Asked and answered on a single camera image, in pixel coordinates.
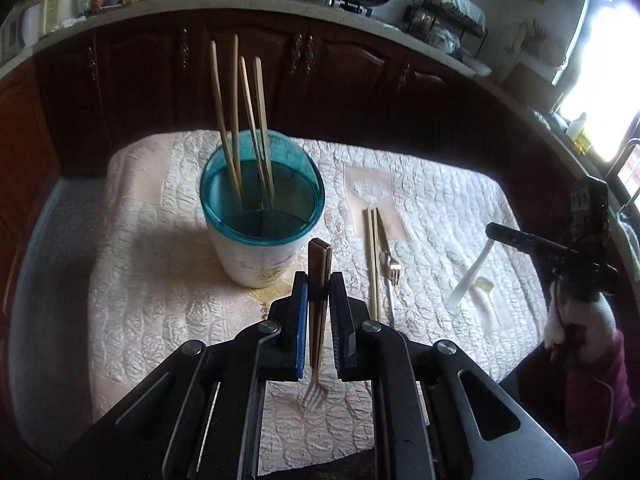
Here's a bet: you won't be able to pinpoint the wooden chopstick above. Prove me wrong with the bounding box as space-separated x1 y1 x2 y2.
365 207 377 321
209 40 243 206
370 206 382 323
231 34 244 198
239 56 268 210

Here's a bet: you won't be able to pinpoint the white ceramic spoon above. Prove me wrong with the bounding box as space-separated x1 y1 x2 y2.
446 237 496 309

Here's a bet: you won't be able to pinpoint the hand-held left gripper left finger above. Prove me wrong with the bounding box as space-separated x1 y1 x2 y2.
52 270 308 480

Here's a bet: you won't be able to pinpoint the wall utensil holder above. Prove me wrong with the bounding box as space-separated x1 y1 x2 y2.
515 20 548 56

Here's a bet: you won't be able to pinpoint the metal spoon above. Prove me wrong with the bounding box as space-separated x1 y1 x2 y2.
376 207 398 328

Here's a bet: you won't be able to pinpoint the teal floral utensil holder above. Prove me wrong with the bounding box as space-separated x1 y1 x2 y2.
200 129 327 288

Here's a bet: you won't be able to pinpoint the person's right forearm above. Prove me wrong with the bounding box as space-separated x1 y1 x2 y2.
565 330 640 466

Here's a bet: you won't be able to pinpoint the fork with dark handle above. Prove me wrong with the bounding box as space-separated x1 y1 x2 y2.
299 239 332 411

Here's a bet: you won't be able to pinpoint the quilted cream tablecloth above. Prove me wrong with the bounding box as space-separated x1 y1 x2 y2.
87 130 548 478

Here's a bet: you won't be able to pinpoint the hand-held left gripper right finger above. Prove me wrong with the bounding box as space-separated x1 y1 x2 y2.
330 271 579 480

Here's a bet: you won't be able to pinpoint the white electric kettle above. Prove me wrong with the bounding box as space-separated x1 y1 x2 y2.
20 5 42 48

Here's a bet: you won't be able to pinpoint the person's right hand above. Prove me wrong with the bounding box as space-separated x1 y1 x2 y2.
543 284 618 369

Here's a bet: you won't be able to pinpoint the floral ceramic bowl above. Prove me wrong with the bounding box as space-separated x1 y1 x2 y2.
430 27 461 53

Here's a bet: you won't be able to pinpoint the brown cutting board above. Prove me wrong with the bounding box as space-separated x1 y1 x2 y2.
500 60 566 111

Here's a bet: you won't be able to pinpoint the black wire dish rack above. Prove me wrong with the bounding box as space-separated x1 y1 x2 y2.
402 0 488 58

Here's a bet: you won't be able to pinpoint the dark wooden base cabinets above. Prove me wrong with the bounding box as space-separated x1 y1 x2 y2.
0 7 576 211

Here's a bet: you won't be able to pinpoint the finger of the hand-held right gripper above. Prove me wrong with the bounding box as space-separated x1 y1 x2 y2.
485 222 574 262

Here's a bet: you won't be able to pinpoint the bright window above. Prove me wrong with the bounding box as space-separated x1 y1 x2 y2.
555 0 640 166

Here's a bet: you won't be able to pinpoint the dish soap bottle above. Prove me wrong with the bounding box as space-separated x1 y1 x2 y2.
565 112 593 156

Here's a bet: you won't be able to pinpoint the metal faucet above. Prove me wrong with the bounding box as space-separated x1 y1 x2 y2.
607 137 640 201

